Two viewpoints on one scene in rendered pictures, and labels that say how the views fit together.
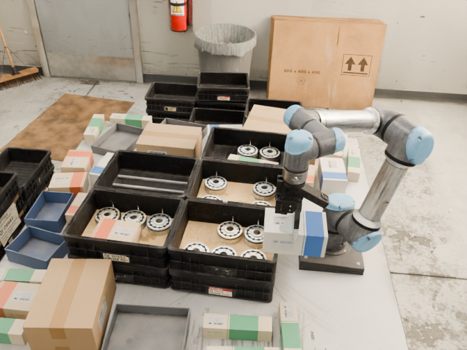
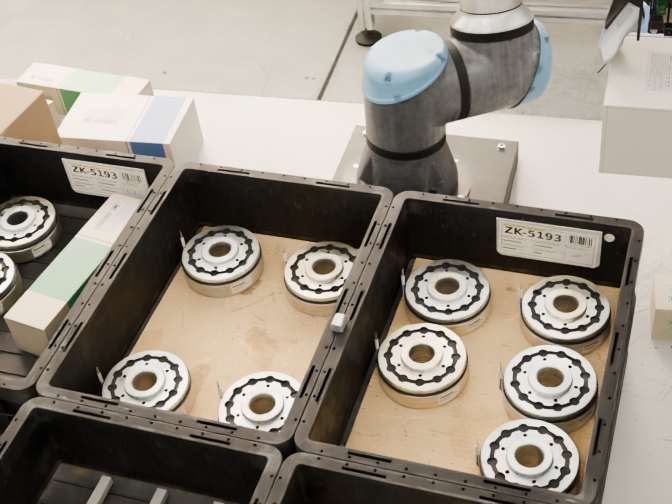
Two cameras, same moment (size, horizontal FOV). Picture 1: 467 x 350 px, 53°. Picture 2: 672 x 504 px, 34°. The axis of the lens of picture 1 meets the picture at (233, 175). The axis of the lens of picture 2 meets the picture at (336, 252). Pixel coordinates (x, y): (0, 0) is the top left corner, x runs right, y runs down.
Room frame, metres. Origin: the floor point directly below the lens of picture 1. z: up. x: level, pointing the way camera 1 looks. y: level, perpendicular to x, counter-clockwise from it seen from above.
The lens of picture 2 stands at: (1.23, 0.80, 1.82)
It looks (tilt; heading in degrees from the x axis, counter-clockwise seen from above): 44 degrees down; 287
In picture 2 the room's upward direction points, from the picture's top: 9 degrees counter-clockwise
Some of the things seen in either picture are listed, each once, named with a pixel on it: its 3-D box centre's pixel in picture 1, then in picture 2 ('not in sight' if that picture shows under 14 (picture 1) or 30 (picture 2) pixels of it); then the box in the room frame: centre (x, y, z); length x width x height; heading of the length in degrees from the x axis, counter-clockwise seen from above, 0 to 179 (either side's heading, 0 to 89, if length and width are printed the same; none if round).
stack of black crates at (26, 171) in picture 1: (21, 187); not in sight; (2.29, 1.33, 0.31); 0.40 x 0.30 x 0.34; 176
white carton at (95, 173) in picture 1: (110, 171); not in sight; (1.91, 0.62, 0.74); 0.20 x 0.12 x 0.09; 167
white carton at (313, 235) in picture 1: (294, 232); (665, 86); (1.14, -0.21, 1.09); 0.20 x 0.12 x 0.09; 86
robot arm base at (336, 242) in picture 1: (331, 230); (406, 156); (1.47, -0.42, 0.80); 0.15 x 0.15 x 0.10
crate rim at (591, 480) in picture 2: (227, 230); (481, 333); (1.32, 0.02, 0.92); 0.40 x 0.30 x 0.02; 83
